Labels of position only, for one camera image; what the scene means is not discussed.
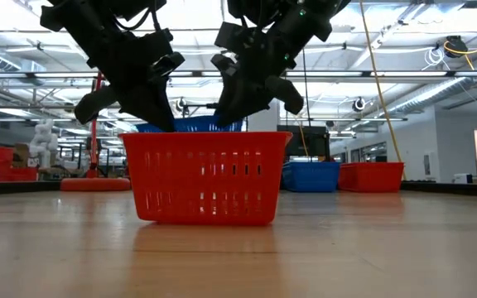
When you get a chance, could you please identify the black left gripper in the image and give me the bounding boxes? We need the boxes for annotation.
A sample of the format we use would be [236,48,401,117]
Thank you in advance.
[74,27,186,133]

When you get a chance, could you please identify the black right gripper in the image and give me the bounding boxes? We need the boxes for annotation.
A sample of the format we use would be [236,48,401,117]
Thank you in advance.
[211,39,306,128]

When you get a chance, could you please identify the white square column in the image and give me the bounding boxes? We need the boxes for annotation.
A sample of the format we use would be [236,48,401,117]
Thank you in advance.
[246,99,282,133]

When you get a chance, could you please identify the black monitor screen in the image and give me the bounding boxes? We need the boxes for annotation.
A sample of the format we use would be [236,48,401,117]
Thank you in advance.
[277,125,330,163]

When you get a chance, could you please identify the red desk lamp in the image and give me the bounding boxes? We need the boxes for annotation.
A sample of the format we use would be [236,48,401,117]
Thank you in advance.
[59,72,133,193]

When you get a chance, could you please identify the white robot figure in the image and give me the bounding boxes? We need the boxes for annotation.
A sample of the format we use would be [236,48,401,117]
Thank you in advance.
[28,118,60,170]

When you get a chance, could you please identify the brown cardboard box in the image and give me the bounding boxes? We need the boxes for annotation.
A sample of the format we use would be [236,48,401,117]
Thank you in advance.
[12,142,31,167]

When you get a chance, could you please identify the red storage bins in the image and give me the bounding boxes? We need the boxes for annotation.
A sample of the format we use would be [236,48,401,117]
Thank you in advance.
[0,146,39,184]

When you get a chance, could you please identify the thick black hanging cable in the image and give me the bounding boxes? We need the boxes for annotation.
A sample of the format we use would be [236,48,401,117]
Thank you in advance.
[301,45,312,127]

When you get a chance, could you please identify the thin yellow cable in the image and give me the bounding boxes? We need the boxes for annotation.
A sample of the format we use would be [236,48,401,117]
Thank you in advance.
[298,123,310,158]

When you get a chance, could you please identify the black metal gantry frame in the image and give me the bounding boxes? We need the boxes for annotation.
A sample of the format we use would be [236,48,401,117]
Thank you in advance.
[180,102,219,118]

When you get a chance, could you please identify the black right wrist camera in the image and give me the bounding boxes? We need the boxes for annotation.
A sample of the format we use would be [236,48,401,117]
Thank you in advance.
[214,21,248,51]

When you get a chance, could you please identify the yellow power cord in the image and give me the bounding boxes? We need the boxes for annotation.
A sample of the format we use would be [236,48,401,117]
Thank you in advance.
[358,0,405,167]

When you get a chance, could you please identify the black aluminium table frame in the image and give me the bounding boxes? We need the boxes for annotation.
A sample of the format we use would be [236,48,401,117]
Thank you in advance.
[0,180,477,198]

